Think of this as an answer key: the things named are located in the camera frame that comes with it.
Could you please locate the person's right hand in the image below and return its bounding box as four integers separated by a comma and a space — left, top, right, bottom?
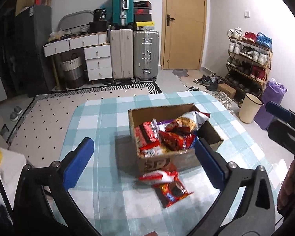
277, 160, 295, 216

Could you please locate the purple gift bag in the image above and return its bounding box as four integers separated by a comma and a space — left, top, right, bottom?
253, 78, 285, 131

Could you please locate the cream waste bin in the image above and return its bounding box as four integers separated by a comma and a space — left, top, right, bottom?
239, 93, 264, 124

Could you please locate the dotted beige rug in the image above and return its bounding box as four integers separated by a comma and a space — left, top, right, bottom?
7, 82, 161, 167

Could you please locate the orange white noodle snack bag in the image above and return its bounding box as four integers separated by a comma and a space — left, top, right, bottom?
165, 110, 210, 134

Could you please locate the red chocolate cookie pack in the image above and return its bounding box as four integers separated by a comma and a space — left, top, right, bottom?
153, 178, 193, 208

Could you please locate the wooden shoe rack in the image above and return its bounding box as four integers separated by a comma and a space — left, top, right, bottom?
224, 27, 273, 99

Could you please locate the red white snack pack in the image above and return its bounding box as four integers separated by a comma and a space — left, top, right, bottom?
138, 170, 178, 185

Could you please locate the small brown cardboard box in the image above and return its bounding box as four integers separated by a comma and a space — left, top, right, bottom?
217, 83, 236, 99

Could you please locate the grey slippers pair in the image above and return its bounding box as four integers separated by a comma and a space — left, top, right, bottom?
9, 106, 23, 122

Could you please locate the grey white woven basket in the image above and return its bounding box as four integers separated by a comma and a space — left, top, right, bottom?
61, 53, 85, 89

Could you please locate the dark grey refrigerator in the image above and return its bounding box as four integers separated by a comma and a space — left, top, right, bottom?
15, 5, 56, 96

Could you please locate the white drawer desk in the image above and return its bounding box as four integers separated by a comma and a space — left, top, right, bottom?
43, 32, 113, 81

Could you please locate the beige hard suitcase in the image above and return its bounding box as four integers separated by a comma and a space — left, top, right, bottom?
110, 29, 134, 80

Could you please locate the silver aluminium suitcase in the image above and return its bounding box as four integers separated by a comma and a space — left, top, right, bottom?
133, 30, 160, 83

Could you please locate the wooden door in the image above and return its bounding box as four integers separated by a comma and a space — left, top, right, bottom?
160, 0, 207, 70

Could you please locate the teal hard suitcase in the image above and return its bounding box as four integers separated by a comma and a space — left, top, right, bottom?
112, 0, 134, 27

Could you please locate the stack of shoe boxes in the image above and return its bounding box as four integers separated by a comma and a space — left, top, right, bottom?
134, 0, 155, 30

